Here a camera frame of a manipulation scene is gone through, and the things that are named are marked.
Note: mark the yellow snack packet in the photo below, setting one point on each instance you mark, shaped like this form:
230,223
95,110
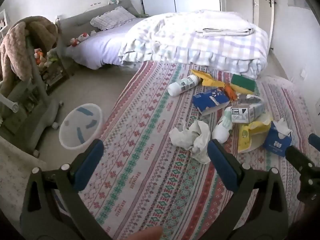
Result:
212,81

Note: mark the person's left hand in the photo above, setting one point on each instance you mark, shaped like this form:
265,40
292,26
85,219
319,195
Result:
148,234

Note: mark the yellow plastic bag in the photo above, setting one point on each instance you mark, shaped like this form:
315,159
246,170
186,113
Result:
246,136

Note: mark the white round wastebasket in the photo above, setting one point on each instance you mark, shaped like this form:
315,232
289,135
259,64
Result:
80,127

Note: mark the white green plush toy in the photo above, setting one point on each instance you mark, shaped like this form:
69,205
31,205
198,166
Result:
118,0

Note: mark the blue snack box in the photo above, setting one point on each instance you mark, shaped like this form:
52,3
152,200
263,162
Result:
210,100

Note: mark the low shelf with toys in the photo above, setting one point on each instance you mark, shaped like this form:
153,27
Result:
53,72

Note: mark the folded white cloth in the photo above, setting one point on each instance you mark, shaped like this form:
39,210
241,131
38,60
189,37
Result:
225,31

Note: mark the white milk carton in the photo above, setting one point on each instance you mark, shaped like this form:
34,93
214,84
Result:
243,113

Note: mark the red white plush toy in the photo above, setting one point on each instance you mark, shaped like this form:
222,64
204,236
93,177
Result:
80,38

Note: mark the white plastic bottle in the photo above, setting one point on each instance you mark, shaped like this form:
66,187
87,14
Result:
182,85

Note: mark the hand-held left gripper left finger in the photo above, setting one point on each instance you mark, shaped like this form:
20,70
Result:
88,162

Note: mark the plaid pillow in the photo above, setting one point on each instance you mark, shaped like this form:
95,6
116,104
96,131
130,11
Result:
112,17

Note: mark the plaid ruffled quilt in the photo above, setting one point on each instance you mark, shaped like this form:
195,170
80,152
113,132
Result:
190,47

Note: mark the white green patterned bottle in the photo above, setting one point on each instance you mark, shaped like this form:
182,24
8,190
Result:
222,130

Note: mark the grey padded headboard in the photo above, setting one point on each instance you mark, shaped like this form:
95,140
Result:
75,23

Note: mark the white door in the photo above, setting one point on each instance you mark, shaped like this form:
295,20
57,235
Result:
262,5

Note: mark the crumpled grey wrapper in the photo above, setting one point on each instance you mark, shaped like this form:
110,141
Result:
250,98

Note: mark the striped patterned blanket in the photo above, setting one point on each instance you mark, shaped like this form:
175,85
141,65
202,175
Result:
150,180

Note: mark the grey wheeled chair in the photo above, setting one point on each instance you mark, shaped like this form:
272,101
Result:
32,110

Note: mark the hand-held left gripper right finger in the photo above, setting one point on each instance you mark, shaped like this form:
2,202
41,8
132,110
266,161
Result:
222,162

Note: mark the brown fluffy blanket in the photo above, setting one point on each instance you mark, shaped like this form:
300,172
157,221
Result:
17,47

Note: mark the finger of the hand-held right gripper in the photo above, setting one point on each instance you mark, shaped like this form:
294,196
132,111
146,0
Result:
314,141
300,162

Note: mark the white tissue paper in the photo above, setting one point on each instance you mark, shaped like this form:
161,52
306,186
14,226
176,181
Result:
192,135

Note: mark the lilac bed sheet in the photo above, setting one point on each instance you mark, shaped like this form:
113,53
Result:
100,47

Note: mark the orange rolled wrapper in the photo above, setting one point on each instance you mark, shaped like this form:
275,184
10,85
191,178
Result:
229,92

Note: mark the green yellow sponge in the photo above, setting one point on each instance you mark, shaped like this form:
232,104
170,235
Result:
243,82

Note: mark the blue tissue pack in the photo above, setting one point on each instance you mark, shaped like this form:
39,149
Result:
277,142

